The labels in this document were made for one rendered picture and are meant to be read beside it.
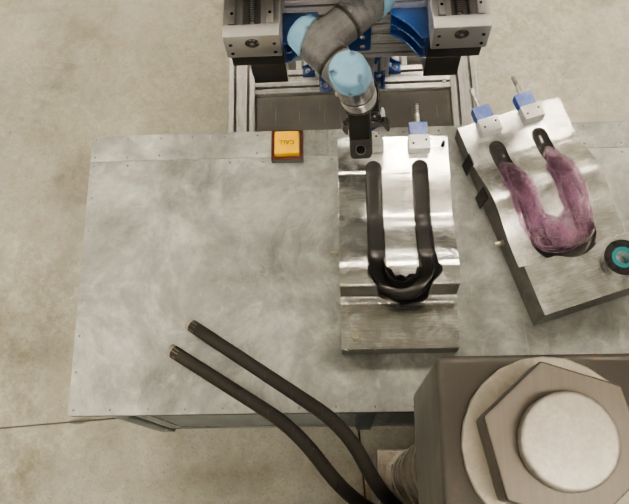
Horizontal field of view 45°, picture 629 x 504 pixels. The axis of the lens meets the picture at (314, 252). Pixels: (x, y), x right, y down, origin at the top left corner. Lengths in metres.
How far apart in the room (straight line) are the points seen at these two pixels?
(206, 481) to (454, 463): 2.07
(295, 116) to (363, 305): 1.07
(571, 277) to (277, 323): 0.66
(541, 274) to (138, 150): 1.02
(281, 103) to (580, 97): 1.11
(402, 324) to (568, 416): 1.23
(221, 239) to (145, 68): 1.34
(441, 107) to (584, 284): 1.09
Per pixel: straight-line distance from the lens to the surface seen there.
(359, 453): 1.58
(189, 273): 1.82
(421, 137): 1.78
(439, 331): 1.70
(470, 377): 0.52
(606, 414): 0.48
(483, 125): 1.86
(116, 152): 1.98
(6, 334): 2.83
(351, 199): 1.75
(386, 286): 1.70
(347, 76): 1.43
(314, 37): 1.49
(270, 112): 2.63
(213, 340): 1.72
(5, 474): 2.76
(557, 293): 1.71
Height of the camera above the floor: 2.51
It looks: 72 degrees down
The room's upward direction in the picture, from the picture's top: 9 degrees counter-clockwise
